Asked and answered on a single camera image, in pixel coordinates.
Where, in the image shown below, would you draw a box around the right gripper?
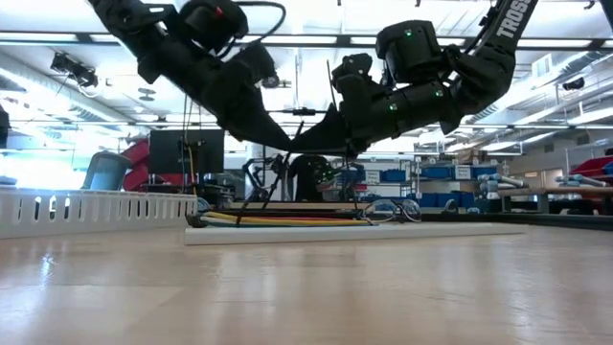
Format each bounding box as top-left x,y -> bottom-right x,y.
288,53 -> 454,158

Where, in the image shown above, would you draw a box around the person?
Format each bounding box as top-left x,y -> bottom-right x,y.
285,152 -> 332,203

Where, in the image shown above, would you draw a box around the black computer monitor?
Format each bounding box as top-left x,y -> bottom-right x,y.
148,128 -> 226,176

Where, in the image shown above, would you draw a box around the white duct cover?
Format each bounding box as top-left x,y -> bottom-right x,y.
183,221 -> 529,247

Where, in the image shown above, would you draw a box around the white slotted cable duct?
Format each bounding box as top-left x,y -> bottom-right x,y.
0,186 -> 199,241

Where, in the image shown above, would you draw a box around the black safety glasses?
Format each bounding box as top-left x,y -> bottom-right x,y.
360,197 -> 423,224

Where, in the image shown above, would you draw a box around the black zip tie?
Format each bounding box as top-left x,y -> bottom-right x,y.
327,58 -> 360,213
236,121 -> 306,227

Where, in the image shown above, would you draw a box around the white round column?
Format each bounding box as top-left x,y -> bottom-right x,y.
245,141 -> 284,184

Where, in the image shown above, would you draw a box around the white air vent grille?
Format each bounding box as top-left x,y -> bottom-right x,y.
532,54 -> 553,81

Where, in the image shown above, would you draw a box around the black camera with cables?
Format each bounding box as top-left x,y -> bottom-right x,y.
50,51 -> 98,88

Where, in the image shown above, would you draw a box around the yellow cable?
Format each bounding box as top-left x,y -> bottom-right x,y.
203,211 -> 374,227

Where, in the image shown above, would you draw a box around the black left camera cable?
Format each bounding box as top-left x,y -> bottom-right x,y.
228,0 -> 287,55

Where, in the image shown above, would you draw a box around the wooden workbench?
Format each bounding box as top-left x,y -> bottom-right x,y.
497,185 -> 613,216

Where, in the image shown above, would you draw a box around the grey office chair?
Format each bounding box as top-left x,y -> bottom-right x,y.
82,151 -> 134,191

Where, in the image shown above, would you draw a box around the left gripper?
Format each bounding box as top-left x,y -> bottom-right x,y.
191,42 -> 292,152

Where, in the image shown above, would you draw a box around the small black robot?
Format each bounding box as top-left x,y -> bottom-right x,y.
325,162 -> 380,202
240,153 -> 284,203

